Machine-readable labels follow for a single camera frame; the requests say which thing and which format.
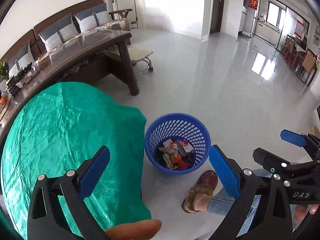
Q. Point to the brown wooden sofa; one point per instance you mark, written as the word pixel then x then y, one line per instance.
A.
pixel 30 42

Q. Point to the long dark wooden table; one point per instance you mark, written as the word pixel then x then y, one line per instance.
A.
pixel 63 58

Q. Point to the white red carton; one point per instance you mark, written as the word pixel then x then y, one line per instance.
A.
pixel 183 147

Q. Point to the brown leather shoe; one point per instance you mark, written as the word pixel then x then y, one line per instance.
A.
pixel 199 196

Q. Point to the right hand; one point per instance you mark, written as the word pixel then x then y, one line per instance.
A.
pixel 301 211

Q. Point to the glass fruit tray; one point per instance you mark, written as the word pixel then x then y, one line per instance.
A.
pixel 25 75

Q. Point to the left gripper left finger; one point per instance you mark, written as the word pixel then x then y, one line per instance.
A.
pixel 46 219

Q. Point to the potted green plant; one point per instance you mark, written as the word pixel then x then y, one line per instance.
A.
pixel 8 70

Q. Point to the yellow green snack bag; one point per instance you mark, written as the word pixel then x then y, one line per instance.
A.
pixel 168 162

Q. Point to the left hand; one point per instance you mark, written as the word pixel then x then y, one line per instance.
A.
pixel 144 229

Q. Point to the orange plastic wrapper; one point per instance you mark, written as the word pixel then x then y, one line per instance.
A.
pixel 176 159

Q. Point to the grey white cushion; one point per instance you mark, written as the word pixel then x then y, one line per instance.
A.
pixel 93 17
pixel 58 33

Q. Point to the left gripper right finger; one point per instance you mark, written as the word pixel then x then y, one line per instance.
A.
pixel 272 219

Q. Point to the blue plastic waste basket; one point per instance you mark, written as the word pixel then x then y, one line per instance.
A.
pixel 177 126

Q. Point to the blue jeans leg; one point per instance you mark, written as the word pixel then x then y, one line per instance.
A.
pixel 221 203

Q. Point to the green satin tablecloth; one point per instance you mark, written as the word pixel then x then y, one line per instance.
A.
pixel 60 128

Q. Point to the small rolling stool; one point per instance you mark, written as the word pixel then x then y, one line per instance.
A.
pixel 141 55

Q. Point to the wooden dining chair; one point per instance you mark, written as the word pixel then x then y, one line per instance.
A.
pixel 307 69

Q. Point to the red snack wrapper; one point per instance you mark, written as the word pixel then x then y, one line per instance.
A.
pixel 181 166

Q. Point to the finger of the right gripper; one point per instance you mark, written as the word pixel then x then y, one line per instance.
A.
pixel 271 162
pixel 309 142

